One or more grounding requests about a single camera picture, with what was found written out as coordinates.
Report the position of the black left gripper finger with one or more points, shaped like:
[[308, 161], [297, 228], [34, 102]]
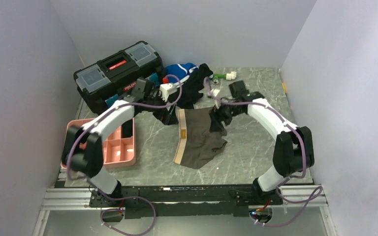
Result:
[[162, 115], [171, 117]]

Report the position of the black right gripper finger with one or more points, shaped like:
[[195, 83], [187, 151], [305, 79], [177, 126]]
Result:
[[216, 124], [227, 118]]

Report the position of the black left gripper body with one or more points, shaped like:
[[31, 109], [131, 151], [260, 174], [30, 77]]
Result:
[[158, 101]]

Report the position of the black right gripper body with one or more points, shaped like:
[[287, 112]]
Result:
[[230, 107]]

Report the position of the olive underwear with beige waistband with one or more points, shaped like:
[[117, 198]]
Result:
[[197, 145]]

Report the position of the pink compartment tray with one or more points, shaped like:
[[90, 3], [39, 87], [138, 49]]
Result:
[[117, 146]]

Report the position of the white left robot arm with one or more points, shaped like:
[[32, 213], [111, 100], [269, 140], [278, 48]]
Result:
[[120, 112]]

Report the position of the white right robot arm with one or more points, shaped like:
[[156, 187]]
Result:
[[293, 151]]

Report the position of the black rolled underwear in tray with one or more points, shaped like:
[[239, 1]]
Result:
[[127, 129]]

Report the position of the black plastic toolbox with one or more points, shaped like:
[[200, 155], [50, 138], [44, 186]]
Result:
[[117, 74]]

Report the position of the green white pipe fitting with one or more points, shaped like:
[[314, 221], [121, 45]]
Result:
[[227, 76]]

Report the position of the blue white garment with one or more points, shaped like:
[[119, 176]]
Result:
[[181, 71]]

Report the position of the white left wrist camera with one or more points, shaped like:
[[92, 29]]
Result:
[[166, 90]]

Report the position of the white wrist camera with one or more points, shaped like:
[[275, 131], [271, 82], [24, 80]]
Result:
[[215, 95], [166, 90]]

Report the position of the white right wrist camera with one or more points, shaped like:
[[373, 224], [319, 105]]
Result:
[[215, 95]]

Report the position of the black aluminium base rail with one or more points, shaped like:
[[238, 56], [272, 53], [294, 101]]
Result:
[[184, 200]]

